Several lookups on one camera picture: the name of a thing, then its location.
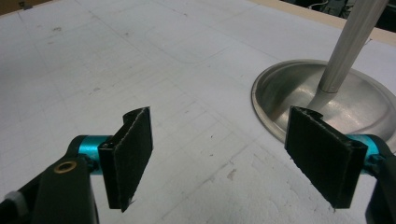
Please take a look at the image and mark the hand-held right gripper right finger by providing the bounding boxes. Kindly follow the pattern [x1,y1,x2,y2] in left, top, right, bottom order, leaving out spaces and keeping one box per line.
[284,105,381,209]

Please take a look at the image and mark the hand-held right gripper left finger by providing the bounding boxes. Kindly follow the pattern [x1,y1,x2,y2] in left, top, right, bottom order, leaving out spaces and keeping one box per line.
[78,105,154,214]

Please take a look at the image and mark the stainless steel utensil stand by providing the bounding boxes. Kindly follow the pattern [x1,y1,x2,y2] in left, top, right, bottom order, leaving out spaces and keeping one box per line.
[250,0,396,154]

